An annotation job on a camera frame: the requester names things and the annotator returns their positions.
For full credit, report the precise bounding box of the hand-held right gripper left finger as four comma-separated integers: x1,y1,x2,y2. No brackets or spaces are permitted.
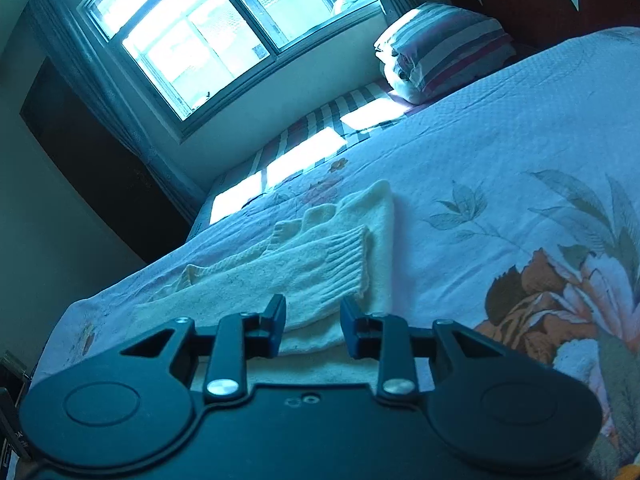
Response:
119,294,287,404

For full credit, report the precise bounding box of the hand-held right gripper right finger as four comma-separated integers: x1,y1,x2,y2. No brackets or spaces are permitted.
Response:
339,296,509,404

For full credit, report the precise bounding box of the cream knit sweater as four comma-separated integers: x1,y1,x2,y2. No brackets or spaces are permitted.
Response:
131,179,396,392

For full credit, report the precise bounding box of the striped bed sheet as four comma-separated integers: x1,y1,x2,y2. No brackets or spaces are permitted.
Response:
200,77,426,226

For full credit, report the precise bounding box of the floral bed blanket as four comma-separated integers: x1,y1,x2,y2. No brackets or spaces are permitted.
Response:
30,25,640,480

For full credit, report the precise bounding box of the dark wooden door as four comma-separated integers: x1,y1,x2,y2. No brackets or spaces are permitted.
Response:
20,57,194,265

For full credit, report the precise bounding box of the dark bedside table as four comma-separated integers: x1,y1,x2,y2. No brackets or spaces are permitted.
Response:
0,350,32,467

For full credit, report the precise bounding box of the striped pillow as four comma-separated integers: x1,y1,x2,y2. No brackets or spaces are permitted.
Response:
374,1,518,106

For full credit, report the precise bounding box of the window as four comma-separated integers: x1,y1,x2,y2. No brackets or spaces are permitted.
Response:
77,0,387,127

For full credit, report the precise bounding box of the dark red headboard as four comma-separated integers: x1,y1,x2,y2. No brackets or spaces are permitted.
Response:
439,0,640,52

